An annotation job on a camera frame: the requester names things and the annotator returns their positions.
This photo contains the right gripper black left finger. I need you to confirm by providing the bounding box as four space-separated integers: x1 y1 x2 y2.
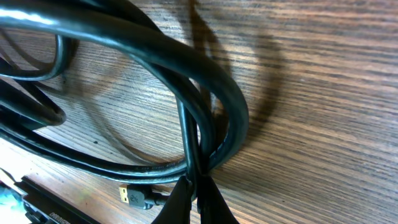
152 176 193 224

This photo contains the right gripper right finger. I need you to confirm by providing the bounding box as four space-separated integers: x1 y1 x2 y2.
197 176 239 224

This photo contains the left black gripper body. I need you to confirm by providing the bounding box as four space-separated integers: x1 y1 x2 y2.
1 169 99 224

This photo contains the thick black USB cable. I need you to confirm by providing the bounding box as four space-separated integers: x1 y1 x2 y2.
0 0 249 211

